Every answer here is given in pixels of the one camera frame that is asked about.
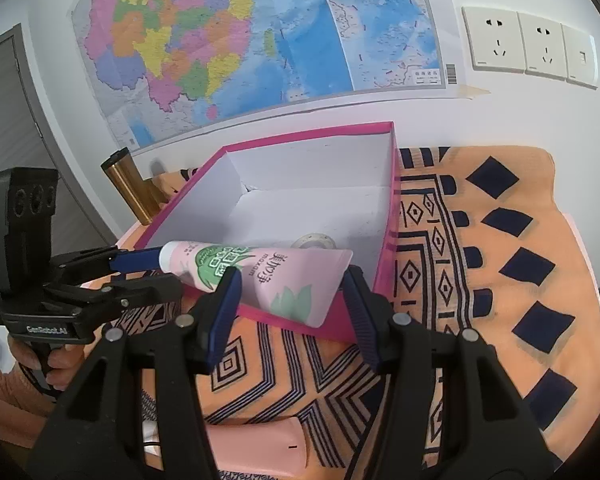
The colourful wall map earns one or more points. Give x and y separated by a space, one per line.
160 69

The grey door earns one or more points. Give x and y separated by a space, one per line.
26 141

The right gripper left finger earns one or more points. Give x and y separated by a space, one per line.
214 314

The orange patterned blanket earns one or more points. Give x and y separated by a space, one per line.
481 244

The white wall socket panel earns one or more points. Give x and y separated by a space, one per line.
507 41

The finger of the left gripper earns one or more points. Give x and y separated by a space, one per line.
142 292
142 260

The pink cardboard box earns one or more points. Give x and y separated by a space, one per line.
342 182

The white tape roll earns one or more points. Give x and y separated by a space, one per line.
315 240

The pink green hand cream tube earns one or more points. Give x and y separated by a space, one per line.
297 284

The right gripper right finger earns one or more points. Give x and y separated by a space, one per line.
369 314

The gold thermos bottle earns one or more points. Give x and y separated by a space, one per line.
142 196

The large pink cream tube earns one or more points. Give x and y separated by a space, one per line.
276 449

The pink sleeve forearm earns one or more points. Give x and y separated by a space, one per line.
23 410

